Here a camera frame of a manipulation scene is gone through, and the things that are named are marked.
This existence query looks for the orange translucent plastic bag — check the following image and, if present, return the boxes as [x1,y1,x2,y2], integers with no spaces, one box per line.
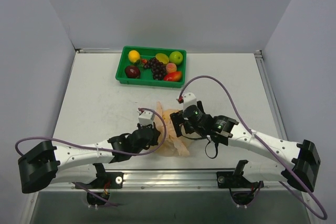
[154,101,191,157]

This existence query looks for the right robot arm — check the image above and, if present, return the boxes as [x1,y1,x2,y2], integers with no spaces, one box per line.
[170,101,321,192]

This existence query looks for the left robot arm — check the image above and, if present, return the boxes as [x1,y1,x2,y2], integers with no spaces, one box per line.
[18,124,161,194]

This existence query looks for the red yellow mango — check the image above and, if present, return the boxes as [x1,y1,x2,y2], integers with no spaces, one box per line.
[163,71,183,82]

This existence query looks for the pink peach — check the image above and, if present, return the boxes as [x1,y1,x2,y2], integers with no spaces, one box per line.
[165,63,177,74]

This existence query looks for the green plastic tray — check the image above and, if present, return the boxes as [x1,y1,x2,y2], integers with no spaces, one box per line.
[115,46,187,88]

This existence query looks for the purple grape bunch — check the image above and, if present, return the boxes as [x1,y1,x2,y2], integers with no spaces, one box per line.
[143,58,166,80]

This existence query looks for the green apple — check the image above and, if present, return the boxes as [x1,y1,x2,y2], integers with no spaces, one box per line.
[169,51,183,66]

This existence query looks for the dark red apple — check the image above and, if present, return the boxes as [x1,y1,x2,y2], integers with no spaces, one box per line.
[124,66,141,79]

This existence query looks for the yellow starfruit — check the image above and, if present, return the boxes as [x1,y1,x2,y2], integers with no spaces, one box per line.
[155,53,170,65]

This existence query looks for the yellow lemon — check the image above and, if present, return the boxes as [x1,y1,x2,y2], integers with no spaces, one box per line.
[128,50,141,63]

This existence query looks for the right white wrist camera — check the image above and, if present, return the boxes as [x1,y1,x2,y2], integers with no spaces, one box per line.
[177,91,197,110]

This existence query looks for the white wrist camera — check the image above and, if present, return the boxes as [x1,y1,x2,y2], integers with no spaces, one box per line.
[138,108,155,126]
[177,91,197,110]

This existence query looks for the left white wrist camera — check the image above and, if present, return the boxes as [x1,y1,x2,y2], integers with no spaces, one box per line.
[138,108,155,126]

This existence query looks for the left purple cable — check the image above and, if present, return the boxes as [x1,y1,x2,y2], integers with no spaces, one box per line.
[15,107,169,208]

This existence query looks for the aluminium front rail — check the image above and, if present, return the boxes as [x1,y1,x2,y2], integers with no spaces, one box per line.
[30,167,312,192]

